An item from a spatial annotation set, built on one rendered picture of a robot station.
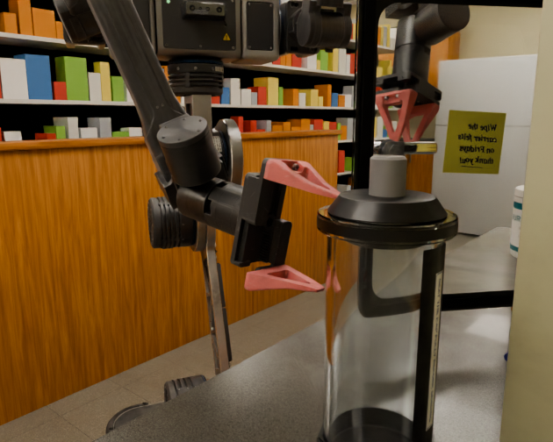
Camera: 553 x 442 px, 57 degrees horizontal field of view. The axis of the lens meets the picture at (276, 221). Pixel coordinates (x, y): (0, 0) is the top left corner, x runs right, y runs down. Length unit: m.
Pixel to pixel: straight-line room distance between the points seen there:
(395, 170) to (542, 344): 0.20
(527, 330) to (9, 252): 2.03
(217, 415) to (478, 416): 0.27
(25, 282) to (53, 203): 0.34
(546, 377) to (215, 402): 0.32
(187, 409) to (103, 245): 1.94
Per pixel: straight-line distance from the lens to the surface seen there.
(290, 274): 0.57
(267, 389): 0.60
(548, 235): 0.47
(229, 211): 0.56
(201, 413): 0.57
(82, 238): 2.42
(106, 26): 0.67
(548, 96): 0.46
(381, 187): 0.39
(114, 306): 2.58
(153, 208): 1.72
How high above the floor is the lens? 1.24
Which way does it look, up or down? 12 degrees down
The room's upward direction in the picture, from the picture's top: straight up
